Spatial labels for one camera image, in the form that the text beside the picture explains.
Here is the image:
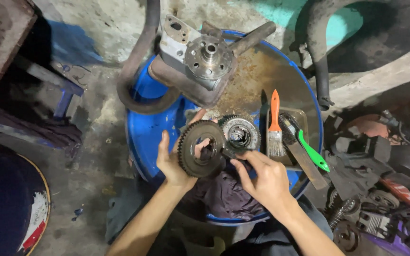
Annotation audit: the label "person's right hand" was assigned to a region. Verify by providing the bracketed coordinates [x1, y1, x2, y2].
[229, 149, 293, 215]

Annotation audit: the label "person's left hand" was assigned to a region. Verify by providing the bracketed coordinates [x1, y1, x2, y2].
[156, 108, 213, 189]

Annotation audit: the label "large dark toothed gear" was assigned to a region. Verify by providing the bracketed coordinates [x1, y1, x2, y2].
[177, 120, 227, 178]

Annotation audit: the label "small dark metal piece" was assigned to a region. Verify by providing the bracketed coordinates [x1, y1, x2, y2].
[221, 147, 248, 163]

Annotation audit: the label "flat metal bar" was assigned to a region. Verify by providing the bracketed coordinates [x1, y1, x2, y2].
[286, 139, 329, 191]

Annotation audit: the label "blue steel drum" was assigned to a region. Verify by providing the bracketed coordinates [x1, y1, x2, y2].
[126, 29, 324, 227]

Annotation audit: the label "dark purple rag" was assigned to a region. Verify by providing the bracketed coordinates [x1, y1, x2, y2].
[182, 166, 267, 222]

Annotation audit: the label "person's grey trousers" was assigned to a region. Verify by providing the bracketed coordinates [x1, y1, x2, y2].
[105, 194, 334, 256]

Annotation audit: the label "small silver toothed gear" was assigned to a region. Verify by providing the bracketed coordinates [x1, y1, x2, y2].
[219, 114, 261, 153]

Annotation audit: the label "rectangular metal tray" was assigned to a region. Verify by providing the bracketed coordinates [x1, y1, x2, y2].
[265, 107, 309, 168]

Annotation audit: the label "heap of engine parts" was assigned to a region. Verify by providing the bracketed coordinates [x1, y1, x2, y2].
[321, 88, 410, 256]

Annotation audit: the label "grey gearbox housing with flange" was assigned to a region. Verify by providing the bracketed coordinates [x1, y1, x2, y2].
[148, 14, 277, 109]

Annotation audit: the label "blue plastic stool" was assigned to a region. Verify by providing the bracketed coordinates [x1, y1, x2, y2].
[13, 53, 85, 120]

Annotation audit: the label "curved dark exhaust pipe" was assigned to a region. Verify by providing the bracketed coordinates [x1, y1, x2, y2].
[290, 0, 410, 111]

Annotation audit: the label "dark drum with white label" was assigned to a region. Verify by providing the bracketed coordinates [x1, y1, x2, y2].
[0, 137, 52, 256]

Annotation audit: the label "green-handled wire brush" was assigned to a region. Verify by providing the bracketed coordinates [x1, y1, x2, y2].
[279, 112, 330, 173]

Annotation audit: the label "orange-handled paint brush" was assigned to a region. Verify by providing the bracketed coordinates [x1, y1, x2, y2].
[267, 90, 287, 157]

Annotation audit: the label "black rubber hose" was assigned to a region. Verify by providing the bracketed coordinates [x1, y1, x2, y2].
[116, 0, 181, 115]

